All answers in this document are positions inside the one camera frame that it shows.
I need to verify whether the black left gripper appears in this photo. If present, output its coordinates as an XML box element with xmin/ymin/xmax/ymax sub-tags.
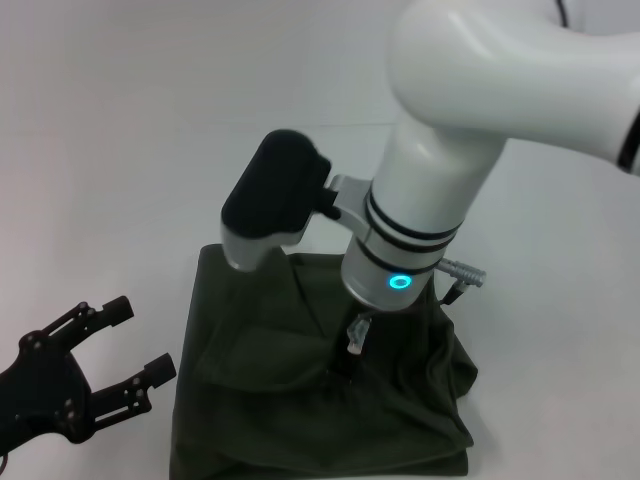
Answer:
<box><xmin>0</xmin><ymin>295</ymin><xmax>178</xmax><ymax>446</ymax></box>

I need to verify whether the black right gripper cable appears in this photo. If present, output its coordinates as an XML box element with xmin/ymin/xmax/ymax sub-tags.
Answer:
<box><xmin>433</xmin><ymin>256</ymin><xmax>489</xmax><ymax>306</ymax></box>

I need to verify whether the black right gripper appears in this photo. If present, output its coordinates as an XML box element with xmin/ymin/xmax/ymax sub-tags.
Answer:
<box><xmin>327</xmin><ymin>308</ymin><xmax>375</xmax><ymax>382</ymax></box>

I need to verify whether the dark green FREE t-shirt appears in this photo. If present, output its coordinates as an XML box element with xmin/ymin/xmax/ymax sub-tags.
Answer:
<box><xmin>167</xmin><ymin>243</ymin><xmax>481</xmax><ymax>480</ymax></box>

